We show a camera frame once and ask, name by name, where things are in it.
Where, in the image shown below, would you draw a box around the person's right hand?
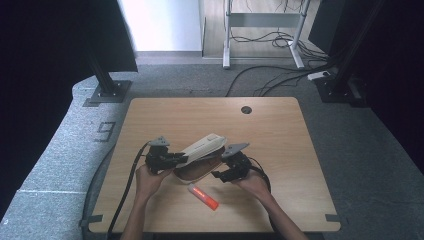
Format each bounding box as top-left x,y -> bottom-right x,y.
230,169 -> 272,203

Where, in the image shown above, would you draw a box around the black floor cables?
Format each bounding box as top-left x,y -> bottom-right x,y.
225,0 -> 338,98

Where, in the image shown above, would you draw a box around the beige pencil case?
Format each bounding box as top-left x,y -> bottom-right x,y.
172,133 -> 228,185

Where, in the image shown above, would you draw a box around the orange highlighter marker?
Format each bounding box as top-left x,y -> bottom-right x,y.
187,183 -> 220,212

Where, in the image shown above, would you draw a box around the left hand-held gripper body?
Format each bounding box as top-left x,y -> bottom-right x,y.
144,135 -> 177,175

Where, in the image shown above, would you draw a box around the left hand-held gripper cable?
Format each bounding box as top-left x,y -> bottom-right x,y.
105,141 -> 152,240

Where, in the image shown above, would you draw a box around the white power strip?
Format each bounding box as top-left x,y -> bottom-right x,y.
306,70 -> 332,82

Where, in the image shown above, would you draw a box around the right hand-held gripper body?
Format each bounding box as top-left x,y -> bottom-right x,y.
220,142 -> 253,183

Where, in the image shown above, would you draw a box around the right hand-held gripper cable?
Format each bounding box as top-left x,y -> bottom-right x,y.
247,155 -> 278,233

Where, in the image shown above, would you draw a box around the dark curtain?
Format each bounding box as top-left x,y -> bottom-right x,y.
0,0 -> 139,221
308,0 -> 424,178

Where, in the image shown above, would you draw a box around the black stand with base plate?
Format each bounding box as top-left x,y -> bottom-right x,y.
313,0 -> 384,108
82,49 -> 133,108

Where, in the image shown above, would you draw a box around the hand-held gripper cable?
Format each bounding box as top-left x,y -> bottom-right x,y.
105,141 -> 152,240
247,155 -> 278,233

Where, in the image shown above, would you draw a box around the grey tape strip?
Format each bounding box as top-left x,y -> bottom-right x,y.
324,213 -> 348,224
78,214 -> 104,229

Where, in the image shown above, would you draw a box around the white desk frame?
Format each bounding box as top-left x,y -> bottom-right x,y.
222,0 -> 313,70

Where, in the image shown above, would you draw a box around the person's left hand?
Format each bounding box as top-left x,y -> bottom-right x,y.
134,163 -> 175,203

